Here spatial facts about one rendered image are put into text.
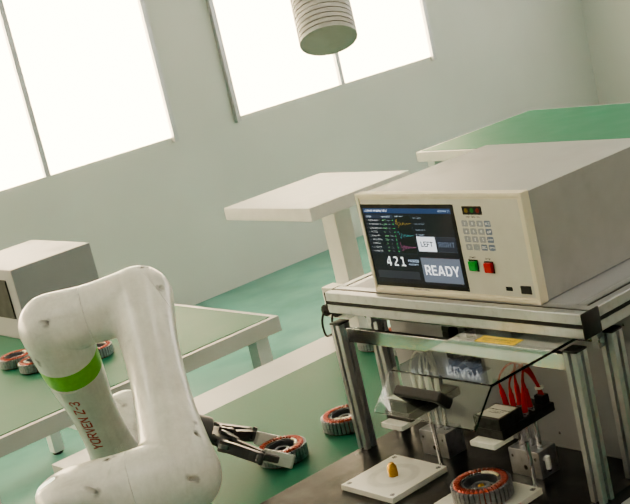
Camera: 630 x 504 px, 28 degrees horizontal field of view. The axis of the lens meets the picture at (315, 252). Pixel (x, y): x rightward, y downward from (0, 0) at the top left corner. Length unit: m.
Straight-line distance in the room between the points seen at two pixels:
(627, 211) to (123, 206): 5.13
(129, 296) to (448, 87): 6.80
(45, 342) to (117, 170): 5.00
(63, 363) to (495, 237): 0.81
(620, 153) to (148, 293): 0.90
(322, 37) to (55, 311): 1.44
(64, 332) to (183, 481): 0.43
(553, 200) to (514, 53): 7.21
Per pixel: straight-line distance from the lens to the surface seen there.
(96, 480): 2.01
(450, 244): 2.34
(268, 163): 7.85
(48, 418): 3.56
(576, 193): 2.30
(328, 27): 3.42
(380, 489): 2.46
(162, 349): 2.17
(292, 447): 2.75
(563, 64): 9.85
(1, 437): 3.51
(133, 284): 2.26
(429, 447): 2.59
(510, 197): 2.20
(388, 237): 2.45
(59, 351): 2.30
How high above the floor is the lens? 1.77
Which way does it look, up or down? 12 degrees down
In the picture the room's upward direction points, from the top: 13 degrees counter-clockwise
